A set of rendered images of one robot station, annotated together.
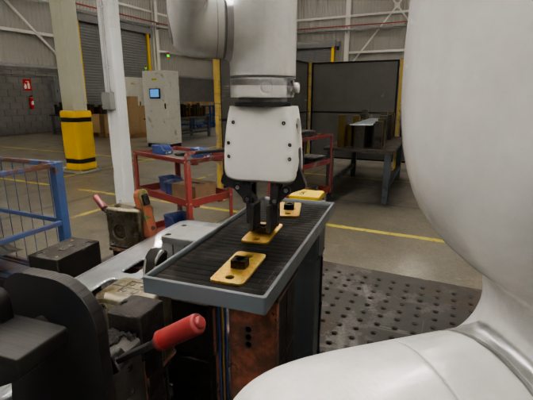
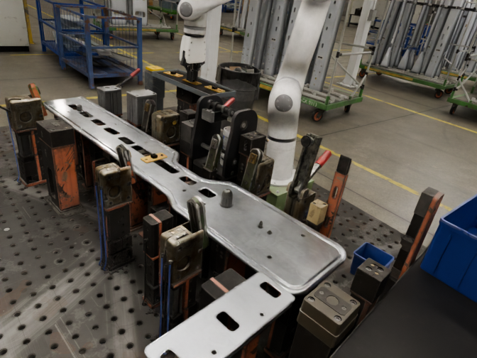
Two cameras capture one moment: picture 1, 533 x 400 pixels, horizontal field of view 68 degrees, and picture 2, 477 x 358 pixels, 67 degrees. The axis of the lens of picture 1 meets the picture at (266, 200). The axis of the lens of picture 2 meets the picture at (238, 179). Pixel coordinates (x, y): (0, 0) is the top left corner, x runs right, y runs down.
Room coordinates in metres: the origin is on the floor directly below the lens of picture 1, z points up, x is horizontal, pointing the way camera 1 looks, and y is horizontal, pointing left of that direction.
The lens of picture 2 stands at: (-0.22, 1.28, 1.53)
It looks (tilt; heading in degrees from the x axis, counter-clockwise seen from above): 28 degrees down; 291
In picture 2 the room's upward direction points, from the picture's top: 7 degrees clockwise
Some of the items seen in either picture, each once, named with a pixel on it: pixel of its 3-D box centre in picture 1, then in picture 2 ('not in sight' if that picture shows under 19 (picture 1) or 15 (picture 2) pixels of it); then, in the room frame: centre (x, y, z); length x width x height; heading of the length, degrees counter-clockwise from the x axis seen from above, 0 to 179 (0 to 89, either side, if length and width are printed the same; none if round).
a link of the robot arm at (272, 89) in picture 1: (264, 90); (195, 30); (0.53, 0.00, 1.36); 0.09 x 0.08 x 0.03; 73
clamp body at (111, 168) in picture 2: not in sight; (116, 217); (0.43, 0.58, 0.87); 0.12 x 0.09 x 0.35; 71
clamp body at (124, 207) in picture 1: (133, 267); (30, 141); (1.04, 0.38, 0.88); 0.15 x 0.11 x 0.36; 71
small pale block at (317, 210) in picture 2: not in sight; (304, 258); (-0.13, 0.46, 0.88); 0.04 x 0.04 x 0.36; 71
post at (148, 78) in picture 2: (304, 300); (154, 118); (0.77, -0.08, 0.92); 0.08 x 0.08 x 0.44; 71
